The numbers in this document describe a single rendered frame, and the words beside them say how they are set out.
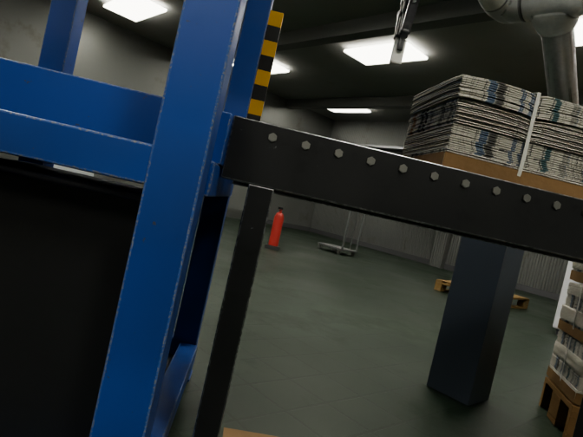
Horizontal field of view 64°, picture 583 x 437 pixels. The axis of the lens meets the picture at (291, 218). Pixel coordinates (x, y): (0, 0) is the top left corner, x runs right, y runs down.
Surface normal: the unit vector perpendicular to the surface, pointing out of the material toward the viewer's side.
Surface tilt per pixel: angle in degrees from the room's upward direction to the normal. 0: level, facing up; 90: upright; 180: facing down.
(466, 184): 90
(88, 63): 90
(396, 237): 90
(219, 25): 90
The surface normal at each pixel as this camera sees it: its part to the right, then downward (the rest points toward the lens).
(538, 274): -0.72, -0.15
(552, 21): -0.51, 0.77
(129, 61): 0.66, 0.17
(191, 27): 0.08, 0.05
